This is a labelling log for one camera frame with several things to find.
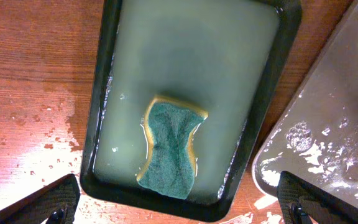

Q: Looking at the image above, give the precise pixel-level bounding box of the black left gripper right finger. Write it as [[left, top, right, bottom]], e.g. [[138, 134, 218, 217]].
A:
[[277, 171, 358, 224]]

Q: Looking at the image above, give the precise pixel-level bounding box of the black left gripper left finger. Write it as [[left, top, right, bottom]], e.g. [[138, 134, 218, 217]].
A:
[[0, 174, 80, 224]]

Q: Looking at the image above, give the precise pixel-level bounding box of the green and yellow sponge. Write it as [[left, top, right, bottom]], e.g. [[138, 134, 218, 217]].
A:
[[136, 95, 208, 200]]

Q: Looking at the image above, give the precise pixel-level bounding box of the dark brown tray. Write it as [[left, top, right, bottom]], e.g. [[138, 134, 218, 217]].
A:
[[252, 1, 358, 208]]

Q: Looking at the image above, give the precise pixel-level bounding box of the green tray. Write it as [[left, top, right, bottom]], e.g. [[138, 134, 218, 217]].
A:
[[80, 0, 302, 222]]

